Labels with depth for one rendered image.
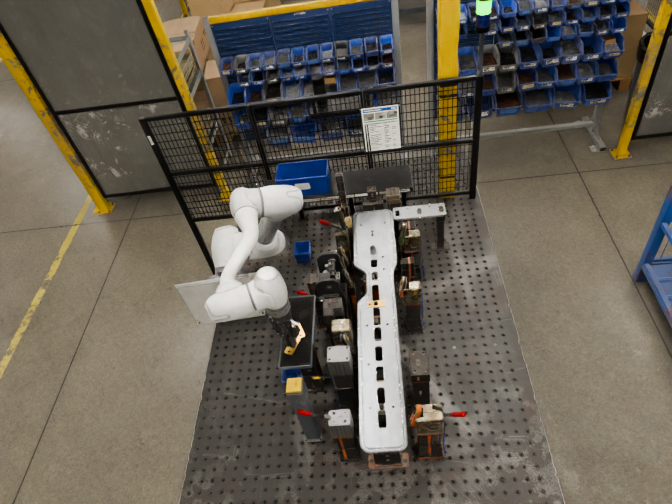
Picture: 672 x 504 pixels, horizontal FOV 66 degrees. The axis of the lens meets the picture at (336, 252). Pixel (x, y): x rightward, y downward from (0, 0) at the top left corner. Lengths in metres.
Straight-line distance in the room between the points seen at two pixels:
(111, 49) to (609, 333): 3.97
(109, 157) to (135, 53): 1.07
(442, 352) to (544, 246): 1.73
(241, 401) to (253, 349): 0.30
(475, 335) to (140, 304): 2.66
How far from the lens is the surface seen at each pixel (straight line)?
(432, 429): 2.18
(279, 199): 2.26
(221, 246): 2.81
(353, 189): 3.05
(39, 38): 4.58
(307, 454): 2.50
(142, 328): 4.18
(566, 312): 3.79
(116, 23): 4.27
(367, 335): 2.38
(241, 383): 2.75
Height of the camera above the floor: 2.97
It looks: 46 degrees down
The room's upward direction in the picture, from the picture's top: 12 degrees counter-clockwise
